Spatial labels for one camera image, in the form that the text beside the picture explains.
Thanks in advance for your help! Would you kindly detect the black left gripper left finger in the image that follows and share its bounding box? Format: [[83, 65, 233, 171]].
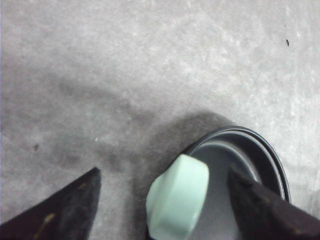
[[0, 167, 101, 240]]

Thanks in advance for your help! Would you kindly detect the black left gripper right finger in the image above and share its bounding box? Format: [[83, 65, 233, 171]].
[[229, 167, 320, 240]]

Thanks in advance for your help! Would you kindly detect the black frying pan green handle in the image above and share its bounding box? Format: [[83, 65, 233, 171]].
[[145, 126, 291, 240]]

